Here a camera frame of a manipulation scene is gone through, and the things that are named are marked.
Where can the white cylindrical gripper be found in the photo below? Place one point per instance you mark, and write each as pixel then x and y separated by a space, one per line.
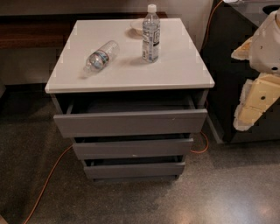
pixel 267 49

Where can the grey top drawer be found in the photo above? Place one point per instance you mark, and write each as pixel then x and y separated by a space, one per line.
pixel 107 116

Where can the grey drawer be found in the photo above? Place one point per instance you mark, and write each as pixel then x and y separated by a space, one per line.
pixel 134 147
pixel 136 167
pixel 107 116

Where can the clear water bottle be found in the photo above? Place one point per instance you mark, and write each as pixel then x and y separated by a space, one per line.
pixel 151 35
pixel 102 57

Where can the standing clear water bottle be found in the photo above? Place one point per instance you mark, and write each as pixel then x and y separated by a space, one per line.
pixel 151 35

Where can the grey drawer cabinet white top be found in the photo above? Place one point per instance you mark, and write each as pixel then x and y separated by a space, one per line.
pixel 179 71

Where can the grey bottom drawer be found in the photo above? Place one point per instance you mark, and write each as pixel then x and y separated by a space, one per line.
pixel 136 167

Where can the grey middle drawer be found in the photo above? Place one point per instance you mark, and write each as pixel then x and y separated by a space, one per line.
pixel 134 147

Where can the black cabinet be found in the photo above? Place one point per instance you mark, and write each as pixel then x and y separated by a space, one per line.
pixel 230 26

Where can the small white bowl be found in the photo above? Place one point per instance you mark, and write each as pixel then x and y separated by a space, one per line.
pixel 137 26

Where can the dark wooden bench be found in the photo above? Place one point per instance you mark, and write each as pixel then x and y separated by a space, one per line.
pixel 53 30

